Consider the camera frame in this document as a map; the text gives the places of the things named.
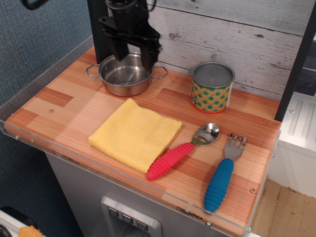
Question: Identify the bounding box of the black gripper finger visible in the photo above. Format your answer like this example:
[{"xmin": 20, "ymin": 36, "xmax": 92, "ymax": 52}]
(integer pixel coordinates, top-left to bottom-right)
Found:
[
  {"xmin": 107, "ymin": 37, "xmax": 128, "ymax": 61},
  {"xmin": 140, "ymin": 47, "xmax": 159, "ymax": 72}
]

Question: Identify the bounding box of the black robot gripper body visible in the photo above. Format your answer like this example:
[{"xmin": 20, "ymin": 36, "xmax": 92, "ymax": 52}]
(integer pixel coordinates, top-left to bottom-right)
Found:
[{"xmin": 99, "ymin": 3, "xmax": 161, "ymax": 53}]

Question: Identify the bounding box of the small stainless steel pot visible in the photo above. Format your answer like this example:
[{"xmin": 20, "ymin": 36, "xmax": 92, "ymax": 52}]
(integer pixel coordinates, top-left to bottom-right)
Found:
[{"xmin": 86, "ymin": 52, "xmax": 168, "ymax": 97}]

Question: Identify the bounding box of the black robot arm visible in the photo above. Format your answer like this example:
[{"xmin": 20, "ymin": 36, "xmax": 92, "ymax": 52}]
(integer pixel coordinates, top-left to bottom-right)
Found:
[{"xmin": 99, "ymin": 0, "xmax": 161, "ymax": 71}]

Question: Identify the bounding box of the yellow folded cloth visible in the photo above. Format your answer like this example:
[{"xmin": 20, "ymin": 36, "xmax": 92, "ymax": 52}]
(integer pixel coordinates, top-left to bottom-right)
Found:
[{"xmin": 88, "ymin": 98, "xmax": 182, "ymax": 173}]

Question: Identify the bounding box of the green orange patterned tin can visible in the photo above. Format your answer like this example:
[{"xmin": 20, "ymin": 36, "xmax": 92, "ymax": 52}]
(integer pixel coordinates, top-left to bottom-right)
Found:
[{"xmin": 189, "ymin": 62, "xmax": 235, "ymax": 114}]

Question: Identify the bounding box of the clear acrylic table guard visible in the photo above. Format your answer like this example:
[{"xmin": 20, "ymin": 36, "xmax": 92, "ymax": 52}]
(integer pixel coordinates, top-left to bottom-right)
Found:
[{"xmin": 3, "ymin": 39, "xmax": 280, "ymax": 237}]

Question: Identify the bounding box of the grey cabinet with dispenser panel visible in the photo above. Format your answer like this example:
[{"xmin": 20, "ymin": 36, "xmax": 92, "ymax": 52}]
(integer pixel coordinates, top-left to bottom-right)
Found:
[{"xmin": 46, "ymin": 154, "xmax": 225, "ymax": 237}]

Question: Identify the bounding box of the white cabinet at right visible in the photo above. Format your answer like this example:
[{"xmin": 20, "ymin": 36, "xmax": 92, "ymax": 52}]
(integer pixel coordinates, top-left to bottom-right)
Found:
[{"xmin": 268, "ymin": 92, "xmax": 316, "ymax": 198}]

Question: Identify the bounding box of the black and orange object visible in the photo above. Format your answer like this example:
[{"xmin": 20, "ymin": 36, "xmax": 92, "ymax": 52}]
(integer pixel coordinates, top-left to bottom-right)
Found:
[{"xmin": 0, "ymin": 206, "xmax": 44, "ymax": 237}]

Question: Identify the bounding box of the spoon with red handle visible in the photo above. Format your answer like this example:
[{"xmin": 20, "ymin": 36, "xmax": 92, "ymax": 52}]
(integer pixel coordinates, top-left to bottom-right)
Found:
[{"xmin": 146, "ymin": 123, "xmax": 220, "ymax": 180}]

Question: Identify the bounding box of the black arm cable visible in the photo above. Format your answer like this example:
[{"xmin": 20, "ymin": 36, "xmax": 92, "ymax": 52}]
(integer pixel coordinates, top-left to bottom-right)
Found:
[{"xmin": 21, "ymin": 0, "xmax": 50, "ymax": 11}]

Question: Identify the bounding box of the fork with blue handle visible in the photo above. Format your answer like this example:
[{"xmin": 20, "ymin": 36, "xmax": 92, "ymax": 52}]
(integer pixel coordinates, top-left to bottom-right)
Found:
[{"xmin": 203, "ymin": 133, "xmax": 247, "ymax": 212}]

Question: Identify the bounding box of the black vertical post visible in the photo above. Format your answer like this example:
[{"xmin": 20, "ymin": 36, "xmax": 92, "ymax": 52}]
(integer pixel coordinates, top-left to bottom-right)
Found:
[{"xmin": 275, "ymin": 3, "xmax": 316, "ymax": 122}]

